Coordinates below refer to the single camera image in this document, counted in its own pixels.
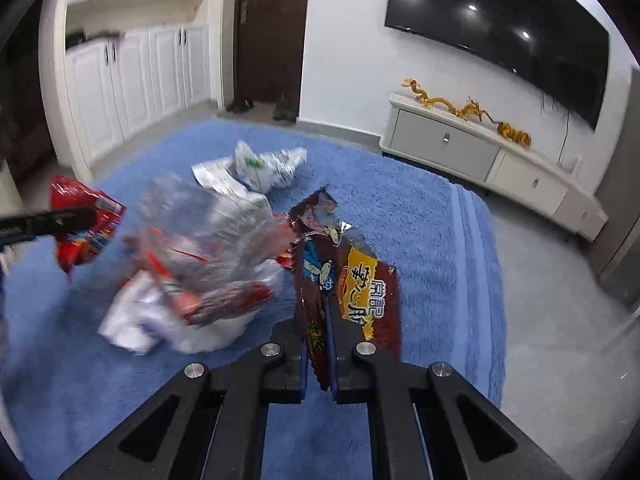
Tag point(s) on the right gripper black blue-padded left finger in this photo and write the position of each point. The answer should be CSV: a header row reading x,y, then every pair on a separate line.
x,y
205,423

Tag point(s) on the silver white foil wrapper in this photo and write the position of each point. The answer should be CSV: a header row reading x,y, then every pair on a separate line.
x,y
246,171

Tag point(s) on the white plastic bag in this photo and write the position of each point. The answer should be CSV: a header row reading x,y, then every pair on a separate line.
x,y
192,303

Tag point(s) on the blue fluffy rug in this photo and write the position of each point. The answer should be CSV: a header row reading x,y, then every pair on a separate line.
x,y
65,387

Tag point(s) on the wall-mounted black television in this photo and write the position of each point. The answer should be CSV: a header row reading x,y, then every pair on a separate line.
x,y
555,45

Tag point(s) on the golden dragon figurine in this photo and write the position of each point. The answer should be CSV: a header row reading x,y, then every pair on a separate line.
x,y
470,108

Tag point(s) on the white shoe cabinet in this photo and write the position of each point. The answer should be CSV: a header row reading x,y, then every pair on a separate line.
x,y
110,70

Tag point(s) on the dark brown entrance door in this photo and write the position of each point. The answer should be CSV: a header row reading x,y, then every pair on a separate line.
x,y
269,37

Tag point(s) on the dark shoes by door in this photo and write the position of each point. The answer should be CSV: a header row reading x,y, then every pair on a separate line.
x,y
282,110

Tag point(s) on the red snack bag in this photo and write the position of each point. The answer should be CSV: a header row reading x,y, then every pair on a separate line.
x,y
94,228

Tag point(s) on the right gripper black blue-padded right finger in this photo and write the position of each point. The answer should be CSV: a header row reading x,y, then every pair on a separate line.
x,y
427,422

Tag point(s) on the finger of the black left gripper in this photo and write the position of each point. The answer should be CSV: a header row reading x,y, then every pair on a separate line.
x,y
27,227

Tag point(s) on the white grey tv cabinet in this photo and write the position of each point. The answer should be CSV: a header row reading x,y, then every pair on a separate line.
x,y
471,152

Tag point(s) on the clear plastic bag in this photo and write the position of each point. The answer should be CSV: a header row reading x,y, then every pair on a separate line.
x,y
179,216

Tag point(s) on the dark red snack wrapper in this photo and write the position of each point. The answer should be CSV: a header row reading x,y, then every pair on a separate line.
x,y
338,277

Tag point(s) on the golden tiger figurine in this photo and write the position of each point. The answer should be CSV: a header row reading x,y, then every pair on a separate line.
x,y
520,137

